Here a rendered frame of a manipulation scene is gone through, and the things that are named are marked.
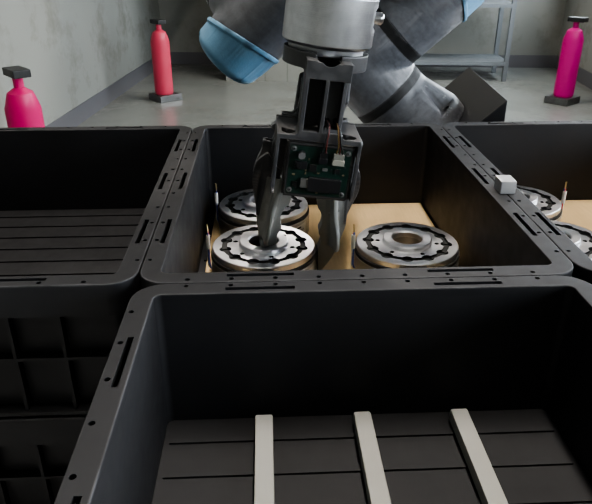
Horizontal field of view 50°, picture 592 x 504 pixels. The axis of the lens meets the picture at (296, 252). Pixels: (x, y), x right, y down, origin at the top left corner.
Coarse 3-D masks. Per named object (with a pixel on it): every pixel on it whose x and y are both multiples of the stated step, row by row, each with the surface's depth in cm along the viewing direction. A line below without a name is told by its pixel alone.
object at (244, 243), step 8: (256, 232) 64; (240, 240) 62; (248, 240) 63; (280, 240) 63; (240, 248) 62; (248, 248) 61; (256, 248) 61; (264, 248) 61; (272, 248) 61; (280, 248) 61
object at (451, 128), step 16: (448, 128) 76; (464, 128) 78; (480, 128) 78; (496, 128) 78; (512, 128) 78; (528, 128) 78; (544, 128) 78; (560, 128) 78; (464, 144) 70; (480, 160) 65; (528, 208) 53; (544, 224) 50; (560, 240) 48; (576, 256) 45; (576, 272) 44
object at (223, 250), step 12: (240, 228) 66; (252, 228) 67; (288, 228) 66; (216, 240) 64; (228, 240) 64; (288, 240) 64; (300, 240) 65; (312, 240) 64; (216, 252) 61; (228, 252) 62; (240, 252) 61; (288, 252) 61; (300, 252) 62; (312, 252) 62; (228, 264) 59; (240, 264) 59; (252, 264) 59; (264, 264) 59; (276, 264) 59; (288, 264) 59; (300, 264) 60
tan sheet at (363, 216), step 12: (360, 204) 81; (372, 204) 81; (384, 204) 81; (396, 204) 81; (408, 204) 81; (420, 204) 81; (312, 216) 77; (348, 216) 77; (360, 216) 77; (372, 216) 77; (384, 216) 77; (396, 216) 77; (408, 216) 77; (420, 216) 77; (216, 228) 74; (312, 228) 74; (348, 228) 74; (360, 228) 74; (348, 240) 71; (336, 252) 69; (348, 252) 69; (336, 264) 66; (348, 264) 66
